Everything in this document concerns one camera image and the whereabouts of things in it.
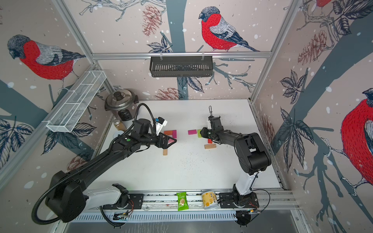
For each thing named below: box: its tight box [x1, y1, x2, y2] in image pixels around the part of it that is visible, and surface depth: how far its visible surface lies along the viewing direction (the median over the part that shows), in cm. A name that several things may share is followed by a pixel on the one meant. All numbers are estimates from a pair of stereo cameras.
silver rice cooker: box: [104, 88, 139, 121], surface depth 100 cm
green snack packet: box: [176, 191, 189, 212], surface depth 74 cm
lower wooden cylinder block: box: [203, 143, 217, 150], surface depth 95 cm
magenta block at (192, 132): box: [187, 129, 198, 135], surface depth 103 cm
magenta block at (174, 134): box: [172, 130, 177, 139], surface depth 102 cm
